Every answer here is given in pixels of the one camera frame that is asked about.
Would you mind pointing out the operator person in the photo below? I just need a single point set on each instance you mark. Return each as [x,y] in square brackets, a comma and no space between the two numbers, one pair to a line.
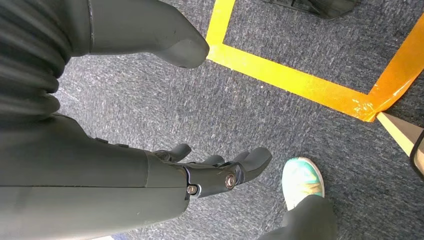
[308,222]

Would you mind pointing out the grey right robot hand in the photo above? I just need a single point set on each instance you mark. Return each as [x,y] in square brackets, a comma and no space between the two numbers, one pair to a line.
[82,185]

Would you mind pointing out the operator's pale green shoe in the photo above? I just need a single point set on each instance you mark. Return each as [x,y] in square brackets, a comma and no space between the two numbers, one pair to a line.
[299,180]

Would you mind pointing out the black robot foot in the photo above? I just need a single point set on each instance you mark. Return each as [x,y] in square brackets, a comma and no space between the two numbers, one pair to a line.
[324,8]

